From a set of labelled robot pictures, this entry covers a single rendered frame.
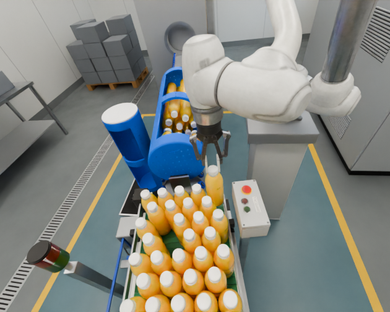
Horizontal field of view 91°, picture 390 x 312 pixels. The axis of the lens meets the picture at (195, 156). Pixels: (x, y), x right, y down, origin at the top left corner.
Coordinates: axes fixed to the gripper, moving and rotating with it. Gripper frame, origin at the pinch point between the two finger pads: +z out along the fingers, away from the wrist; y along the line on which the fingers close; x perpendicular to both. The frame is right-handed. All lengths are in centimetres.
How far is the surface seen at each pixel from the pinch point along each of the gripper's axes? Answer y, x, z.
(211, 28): -16, -158, -8
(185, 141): 10.3, -17.5, 2.4
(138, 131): 53, -74, 35
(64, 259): 49, 27, 6
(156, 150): 23.7, -16.2, 4.4
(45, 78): 299, -341, 72
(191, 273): 10.5, 31.5, 13.2
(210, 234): 3.7, 20.2, 13.2
